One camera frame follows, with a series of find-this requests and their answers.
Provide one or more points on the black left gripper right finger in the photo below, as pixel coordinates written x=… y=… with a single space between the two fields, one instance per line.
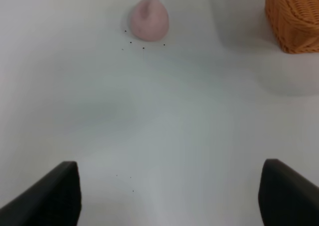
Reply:
x=286 y=198

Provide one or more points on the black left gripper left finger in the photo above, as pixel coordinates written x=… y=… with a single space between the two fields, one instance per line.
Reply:
x=55 y=200

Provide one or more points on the pink peach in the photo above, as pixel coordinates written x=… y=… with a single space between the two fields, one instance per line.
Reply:
x=149 y=20

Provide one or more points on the orange wicker basket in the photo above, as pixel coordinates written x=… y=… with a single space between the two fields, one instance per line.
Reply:
x=295 y=24

